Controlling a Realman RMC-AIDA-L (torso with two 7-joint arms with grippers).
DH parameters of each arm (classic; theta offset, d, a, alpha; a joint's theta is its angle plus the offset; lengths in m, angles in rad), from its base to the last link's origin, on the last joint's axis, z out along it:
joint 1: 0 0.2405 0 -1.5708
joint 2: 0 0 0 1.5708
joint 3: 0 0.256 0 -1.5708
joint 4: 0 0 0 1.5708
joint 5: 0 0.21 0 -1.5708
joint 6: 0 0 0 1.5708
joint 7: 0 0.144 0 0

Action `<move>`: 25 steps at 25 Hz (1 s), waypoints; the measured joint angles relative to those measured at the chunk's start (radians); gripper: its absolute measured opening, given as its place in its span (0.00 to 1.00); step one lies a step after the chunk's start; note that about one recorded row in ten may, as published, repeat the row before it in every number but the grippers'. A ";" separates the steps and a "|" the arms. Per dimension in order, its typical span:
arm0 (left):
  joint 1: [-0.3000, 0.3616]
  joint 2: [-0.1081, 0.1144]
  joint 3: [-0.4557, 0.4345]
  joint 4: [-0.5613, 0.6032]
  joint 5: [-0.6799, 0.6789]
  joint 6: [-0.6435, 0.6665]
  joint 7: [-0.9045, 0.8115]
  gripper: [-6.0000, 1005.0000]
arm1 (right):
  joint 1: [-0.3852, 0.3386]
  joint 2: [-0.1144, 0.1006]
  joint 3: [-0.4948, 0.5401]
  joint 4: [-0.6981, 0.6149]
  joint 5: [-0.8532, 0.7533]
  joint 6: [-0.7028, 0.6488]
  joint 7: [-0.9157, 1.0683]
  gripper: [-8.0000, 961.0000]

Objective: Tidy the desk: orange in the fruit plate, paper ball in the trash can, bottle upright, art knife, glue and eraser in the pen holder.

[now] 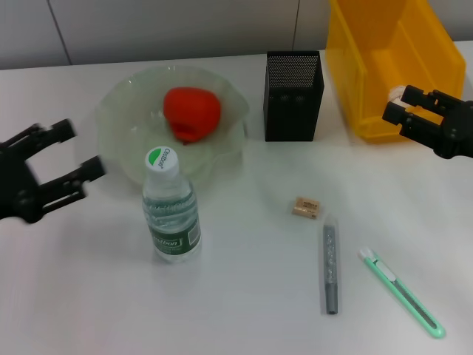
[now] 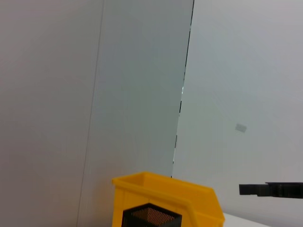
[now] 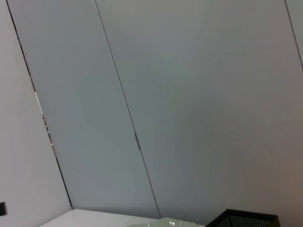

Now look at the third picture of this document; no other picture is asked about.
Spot green glass fruit bowl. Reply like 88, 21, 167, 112
125, 217, 205, 227

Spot black mesh pen holder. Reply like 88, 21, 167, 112
204, 209, 279, 227

